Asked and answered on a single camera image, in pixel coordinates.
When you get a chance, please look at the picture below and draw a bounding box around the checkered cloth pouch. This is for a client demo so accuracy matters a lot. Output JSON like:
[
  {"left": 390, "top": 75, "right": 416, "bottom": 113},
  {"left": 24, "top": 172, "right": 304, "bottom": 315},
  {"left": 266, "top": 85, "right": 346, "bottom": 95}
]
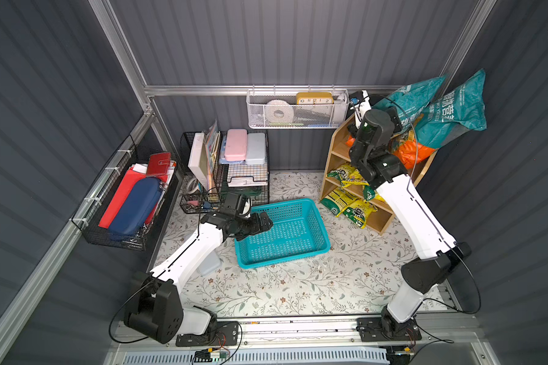
[{"left": 226, "top": 163, "right": 269, "bottom": 187}]

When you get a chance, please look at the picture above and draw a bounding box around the white tape roll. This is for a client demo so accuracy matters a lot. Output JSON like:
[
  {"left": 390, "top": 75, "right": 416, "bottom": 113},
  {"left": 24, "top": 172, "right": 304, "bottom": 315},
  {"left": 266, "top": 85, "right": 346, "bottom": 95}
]
[{"left": 264, "top": 100, "right": 295, "bottom": 125}]

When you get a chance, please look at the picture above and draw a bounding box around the black wire wall basket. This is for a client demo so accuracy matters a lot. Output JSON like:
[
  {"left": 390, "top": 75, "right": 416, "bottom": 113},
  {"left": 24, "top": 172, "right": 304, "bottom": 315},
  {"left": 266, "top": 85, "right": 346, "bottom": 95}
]
[{"left": 71, "top": 137, "right": 179, "bottom": 251}]

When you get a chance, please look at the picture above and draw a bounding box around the light blue plastic case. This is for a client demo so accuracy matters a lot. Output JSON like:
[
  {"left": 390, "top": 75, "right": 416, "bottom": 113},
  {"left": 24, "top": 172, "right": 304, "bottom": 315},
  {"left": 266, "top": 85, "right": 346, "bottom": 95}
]
[{"left": 197, "top": 251, "right": 222, "bottom": 276}]

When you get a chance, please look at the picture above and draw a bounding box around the teal plastic basket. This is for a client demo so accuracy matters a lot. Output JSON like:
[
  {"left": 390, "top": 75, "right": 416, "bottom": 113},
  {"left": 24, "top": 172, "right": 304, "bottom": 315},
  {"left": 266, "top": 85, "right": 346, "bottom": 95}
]
[{"left": 234, "top": 199, "right": 330, "bottom": 270}]

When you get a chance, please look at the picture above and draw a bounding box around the yellow digital clock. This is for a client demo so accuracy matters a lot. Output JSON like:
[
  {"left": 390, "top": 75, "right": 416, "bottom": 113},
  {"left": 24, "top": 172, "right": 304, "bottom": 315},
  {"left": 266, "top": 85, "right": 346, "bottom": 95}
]
[{"left": 296, "top": 91, "right": 334, "bottom": 105}]

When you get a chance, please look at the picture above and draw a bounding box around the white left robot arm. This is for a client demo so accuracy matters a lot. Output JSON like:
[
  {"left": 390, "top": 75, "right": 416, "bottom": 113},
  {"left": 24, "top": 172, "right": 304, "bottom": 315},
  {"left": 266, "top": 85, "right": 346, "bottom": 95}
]
[{"left": 122, "top": 194, "right": 273, "bottom": 344}]

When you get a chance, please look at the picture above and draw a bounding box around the wooden shelf unit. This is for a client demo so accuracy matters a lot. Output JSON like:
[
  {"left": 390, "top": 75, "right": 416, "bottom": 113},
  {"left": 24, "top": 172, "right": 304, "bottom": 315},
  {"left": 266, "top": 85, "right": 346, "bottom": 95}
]
[{"left": 319, "top": 114, "right": 437, "bottom": 235}]

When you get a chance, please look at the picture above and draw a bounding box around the yellow green bag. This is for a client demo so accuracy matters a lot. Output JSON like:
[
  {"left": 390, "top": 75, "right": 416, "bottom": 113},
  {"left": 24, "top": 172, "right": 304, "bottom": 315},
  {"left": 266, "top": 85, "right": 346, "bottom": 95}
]
[
  {"left": 327, "top": 163, "right": 369, "bottom": 187},
  {"left": 342, "top": 199, "right": 378, "bottom": 229},
  {"left": 321, "top": 188, "right": 358, "bottom": 217},
  {"left": 362, "top": 186, "right": 385, "bottom": 202}
]

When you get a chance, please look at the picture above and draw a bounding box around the red folder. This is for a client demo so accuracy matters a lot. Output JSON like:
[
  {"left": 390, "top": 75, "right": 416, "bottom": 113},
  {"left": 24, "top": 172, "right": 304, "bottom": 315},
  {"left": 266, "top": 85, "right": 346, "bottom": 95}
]
[{"left": 98, "top": 164, "right": 148, "bottom": 229}]

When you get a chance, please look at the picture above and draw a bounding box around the white canvas board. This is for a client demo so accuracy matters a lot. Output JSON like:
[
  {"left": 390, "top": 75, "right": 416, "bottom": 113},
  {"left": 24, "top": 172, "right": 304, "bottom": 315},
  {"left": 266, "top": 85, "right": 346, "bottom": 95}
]
[{"left": 188, "top": 132, "right": 212, "bottom": 191}]

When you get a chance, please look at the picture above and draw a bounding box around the teal fertilizer bag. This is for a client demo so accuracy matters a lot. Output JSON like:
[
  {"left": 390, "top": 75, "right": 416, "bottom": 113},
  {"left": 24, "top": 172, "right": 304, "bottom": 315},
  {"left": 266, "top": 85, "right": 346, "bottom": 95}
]
[
  {"left": 372, "top": 76, "right": 446, "bottom": 135},
  {"left": 391, "top": 68, "right": 487, "bottom": 170}
]

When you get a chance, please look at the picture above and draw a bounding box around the dark red notebook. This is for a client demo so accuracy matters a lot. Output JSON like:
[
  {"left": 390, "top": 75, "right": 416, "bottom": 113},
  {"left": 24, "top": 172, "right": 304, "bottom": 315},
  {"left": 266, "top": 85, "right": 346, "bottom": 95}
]
[{"left": 146, "top": 152, "right": 171, "bottom": 177}]

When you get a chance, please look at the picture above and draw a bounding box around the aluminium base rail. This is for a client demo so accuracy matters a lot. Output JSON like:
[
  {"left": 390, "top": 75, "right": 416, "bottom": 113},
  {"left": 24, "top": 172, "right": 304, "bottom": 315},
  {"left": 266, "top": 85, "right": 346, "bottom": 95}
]
[{"left": 103, "top": 312, "right": 501, "bottom": 364}]

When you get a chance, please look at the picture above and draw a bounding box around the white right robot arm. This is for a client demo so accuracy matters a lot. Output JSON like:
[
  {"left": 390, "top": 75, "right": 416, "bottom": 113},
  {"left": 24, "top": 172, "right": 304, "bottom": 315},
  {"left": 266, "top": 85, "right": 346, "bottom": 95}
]
[{"left": 350, "top": 106, "right": 471, "bottom": 339}]

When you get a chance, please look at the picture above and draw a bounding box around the light blue pencil case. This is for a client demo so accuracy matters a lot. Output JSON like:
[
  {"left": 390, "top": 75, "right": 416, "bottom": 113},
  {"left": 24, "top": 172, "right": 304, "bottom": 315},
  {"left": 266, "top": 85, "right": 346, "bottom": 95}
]
[{"left": 245, "top": 132, "right": 266, "bottom": 165}]

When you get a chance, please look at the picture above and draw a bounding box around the black wire desk organizer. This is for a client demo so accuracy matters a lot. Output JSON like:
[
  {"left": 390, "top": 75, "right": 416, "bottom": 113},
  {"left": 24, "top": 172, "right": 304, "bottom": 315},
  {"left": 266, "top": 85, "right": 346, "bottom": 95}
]
[{"left": 179, "top": 130, "right": 271, "bottom": 215}]

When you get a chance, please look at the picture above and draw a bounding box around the blue zip pouch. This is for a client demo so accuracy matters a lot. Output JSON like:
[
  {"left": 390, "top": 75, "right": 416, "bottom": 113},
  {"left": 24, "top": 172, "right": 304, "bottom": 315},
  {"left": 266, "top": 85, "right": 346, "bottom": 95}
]
[{"left": 107, "top": 177, "right": 162, "bottom": 241}]

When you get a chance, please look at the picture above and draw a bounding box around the pink pencil case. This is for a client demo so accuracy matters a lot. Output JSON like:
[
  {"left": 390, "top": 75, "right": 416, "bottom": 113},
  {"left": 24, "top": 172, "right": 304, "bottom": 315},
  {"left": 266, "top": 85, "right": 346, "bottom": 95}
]
[{"left": 224, "top": 129, "right": 248, "bottom": 162}]

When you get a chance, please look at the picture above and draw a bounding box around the white wire wall basket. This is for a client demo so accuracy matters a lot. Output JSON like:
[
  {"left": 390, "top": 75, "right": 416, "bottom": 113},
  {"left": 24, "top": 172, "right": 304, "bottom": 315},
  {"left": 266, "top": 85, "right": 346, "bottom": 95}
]
[{"left": 246, "top": 88, "right": 350, "bottom": 129}]

